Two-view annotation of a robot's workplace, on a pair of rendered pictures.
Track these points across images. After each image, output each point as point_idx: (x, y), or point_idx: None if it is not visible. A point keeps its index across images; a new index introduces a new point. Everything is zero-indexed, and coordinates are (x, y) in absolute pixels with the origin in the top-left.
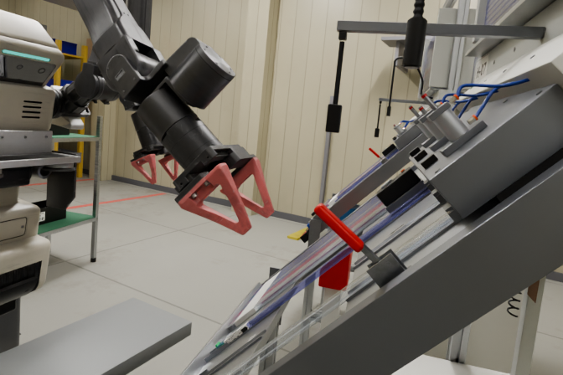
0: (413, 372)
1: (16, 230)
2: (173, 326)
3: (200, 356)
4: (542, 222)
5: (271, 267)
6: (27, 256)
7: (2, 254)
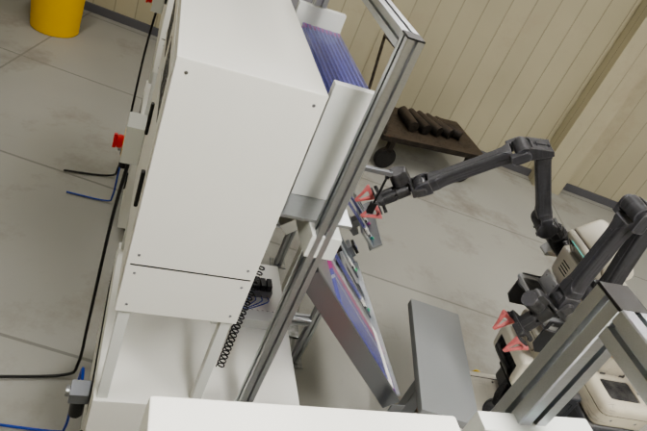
0: (268, 387)
1: (530, 342)
2: (427, 399)
3: (372, 311)
4: None
5: (403, 405)
6: (514, 351)
7: (512, 335)
